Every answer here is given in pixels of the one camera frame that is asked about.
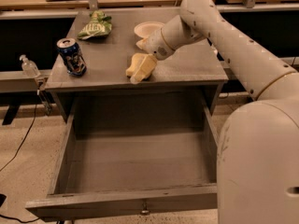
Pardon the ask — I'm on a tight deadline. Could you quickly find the grey metal rail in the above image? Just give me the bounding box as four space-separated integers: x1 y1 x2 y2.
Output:
0 56 299 93

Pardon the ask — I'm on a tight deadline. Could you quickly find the yellow sponge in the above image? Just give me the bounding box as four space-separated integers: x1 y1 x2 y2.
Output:
126 53 146 77

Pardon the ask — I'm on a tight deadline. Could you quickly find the open grey top drawer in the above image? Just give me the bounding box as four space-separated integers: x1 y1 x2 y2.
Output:
26 101 217 221

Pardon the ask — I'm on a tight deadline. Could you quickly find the white bowl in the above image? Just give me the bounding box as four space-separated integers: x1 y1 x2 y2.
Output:
134 21 164 38

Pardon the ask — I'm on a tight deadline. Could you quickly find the grey wooden cabinet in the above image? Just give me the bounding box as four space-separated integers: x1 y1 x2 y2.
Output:
46 7 228 118

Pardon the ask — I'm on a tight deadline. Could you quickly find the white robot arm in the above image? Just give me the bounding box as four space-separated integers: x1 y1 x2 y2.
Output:
137 0 299 224

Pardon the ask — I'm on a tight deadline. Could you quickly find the green chip bag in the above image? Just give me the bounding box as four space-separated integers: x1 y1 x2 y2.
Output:
78 10 112 40

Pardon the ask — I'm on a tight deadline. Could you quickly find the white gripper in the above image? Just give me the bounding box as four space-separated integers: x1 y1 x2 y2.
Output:
130 29 175 84

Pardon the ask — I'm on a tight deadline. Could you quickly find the metal drawer knob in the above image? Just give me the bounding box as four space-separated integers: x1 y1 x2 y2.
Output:
140 203 150 216

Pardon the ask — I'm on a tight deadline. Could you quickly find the blue soda can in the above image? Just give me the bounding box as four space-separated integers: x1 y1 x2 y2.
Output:
57 38 87 77

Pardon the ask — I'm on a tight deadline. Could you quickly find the left sanitizer pump bottle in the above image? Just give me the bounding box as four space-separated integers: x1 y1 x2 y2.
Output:
20 54 40 78

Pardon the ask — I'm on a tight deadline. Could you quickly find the black floor cable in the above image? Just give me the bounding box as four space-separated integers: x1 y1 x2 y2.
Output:
0 103 39 224

